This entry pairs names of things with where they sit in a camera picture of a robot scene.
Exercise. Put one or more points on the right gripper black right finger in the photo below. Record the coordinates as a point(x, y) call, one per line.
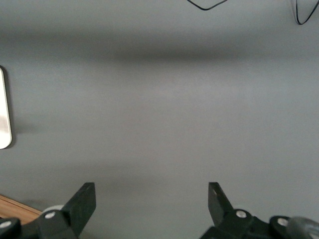
point(220, 209)

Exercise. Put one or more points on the white rectangular tray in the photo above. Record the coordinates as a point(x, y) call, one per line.
point(3, 109)

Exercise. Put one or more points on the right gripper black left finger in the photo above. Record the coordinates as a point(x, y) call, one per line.
point(77, 211)

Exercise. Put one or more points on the light wooden board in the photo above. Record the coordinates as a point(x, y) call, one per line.
point(15, 209)

